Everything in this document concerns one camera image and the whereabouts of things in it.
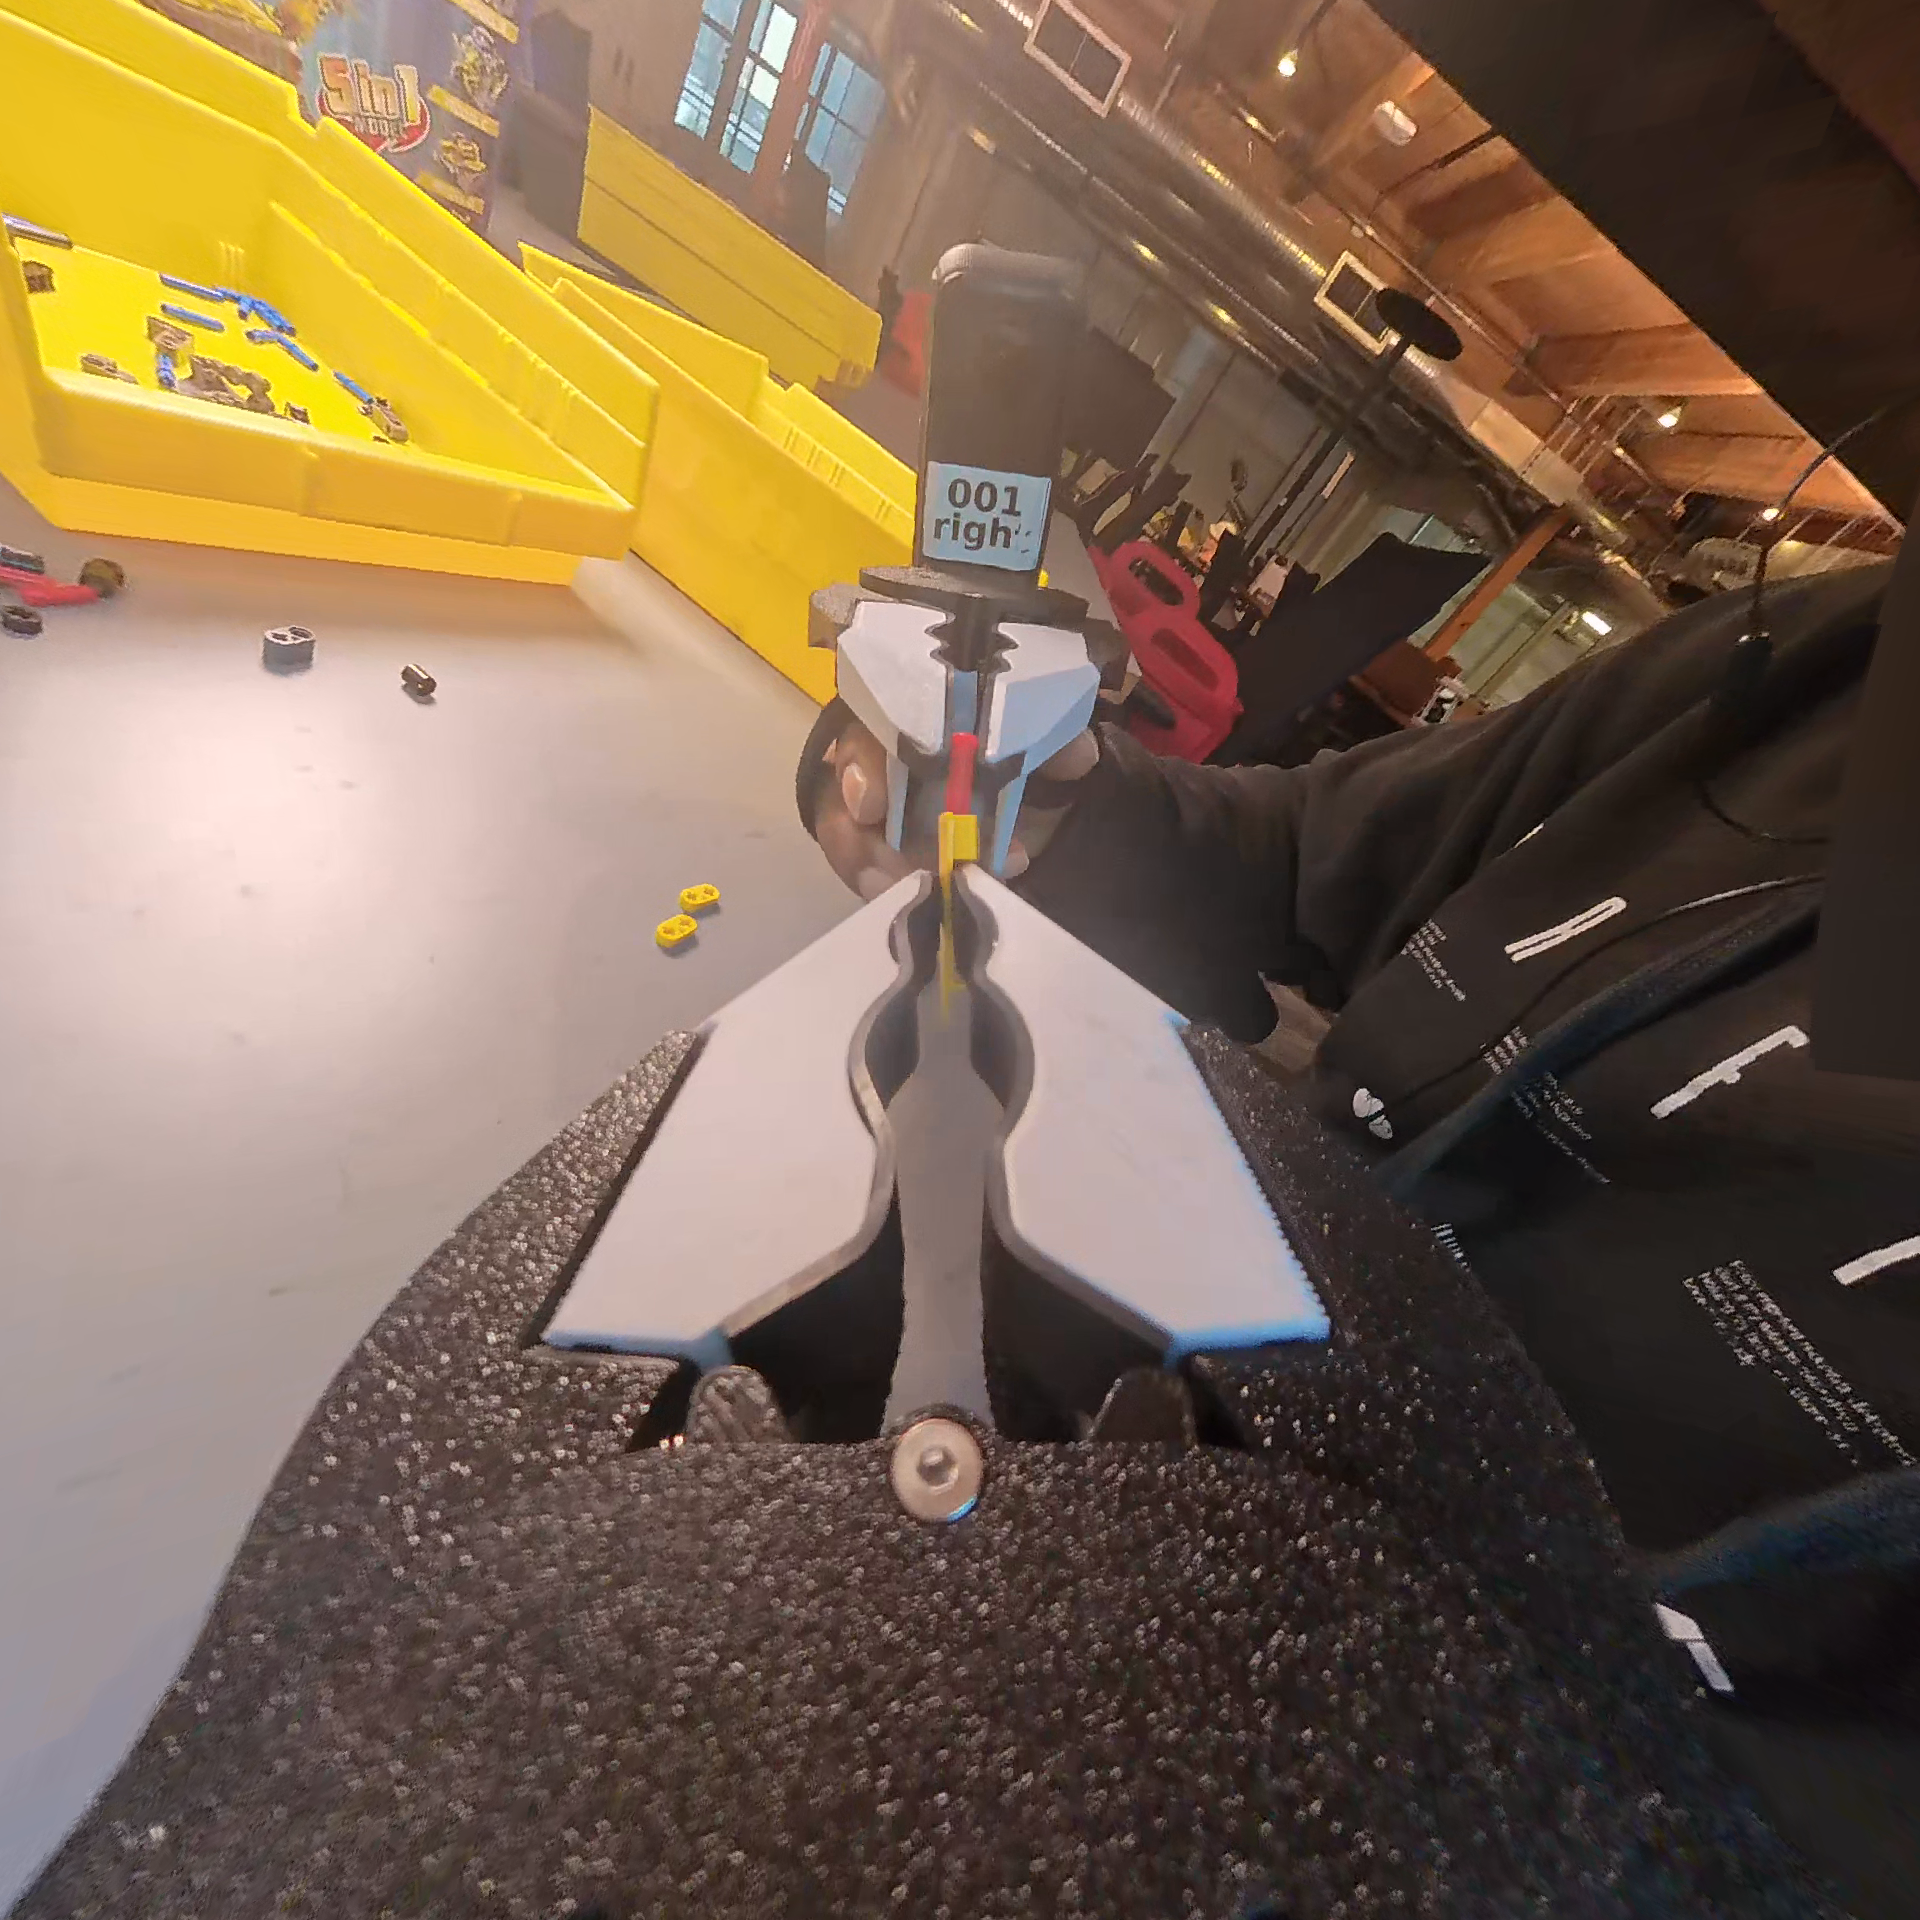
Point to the heap of blue tan pieces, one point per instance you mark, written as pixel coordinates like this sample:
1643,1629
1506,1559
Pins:
225,344

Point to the grey desk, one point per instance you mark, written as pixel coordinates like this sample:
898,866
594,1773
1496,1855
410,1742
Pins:
302,975

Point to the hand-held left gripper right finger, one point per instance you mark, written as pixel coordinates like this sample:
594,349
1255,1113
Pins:
1155,1199

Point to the red plastic canister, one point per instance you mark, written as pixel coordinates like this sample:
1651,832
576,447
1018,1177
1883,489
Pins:
1147,579
1194,689

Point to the grey two-hole brick connector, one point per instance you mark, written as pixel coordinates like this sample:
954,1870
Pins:
284,649

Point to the blue robot kit box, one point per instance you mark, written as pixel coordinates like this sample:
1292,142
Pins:
418,91

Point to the person's right hand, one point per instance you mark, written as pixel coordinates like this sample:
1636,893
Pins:
863,812

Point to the yellow storage bin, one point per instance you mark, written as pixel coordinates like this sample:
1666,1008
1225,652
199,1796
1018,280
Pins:
453,493
720,493
720,239

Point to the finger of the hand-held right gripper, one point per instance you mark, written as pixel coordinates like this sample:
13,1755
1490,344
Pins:
1044,696
885,675

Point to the small red brick pin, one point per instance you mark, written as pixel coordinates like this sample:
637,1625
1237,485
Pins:
961,773

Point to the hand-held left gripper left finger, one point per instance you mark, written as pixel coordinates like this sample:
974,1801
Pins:
720,1199

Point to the person's black hoodie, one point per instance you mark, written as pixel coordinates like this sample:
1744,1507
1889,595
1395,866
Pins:
1651,1199

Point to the dark-framed window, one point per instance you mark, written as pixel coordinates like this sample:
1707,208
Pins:
780,91

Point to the long yellow brick beam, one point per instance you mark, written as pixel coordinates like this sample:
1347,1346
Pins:
952,899

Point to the pile of black red pieces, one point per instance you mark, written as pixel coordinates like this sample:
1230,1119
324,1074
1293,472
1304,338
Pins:
42,586

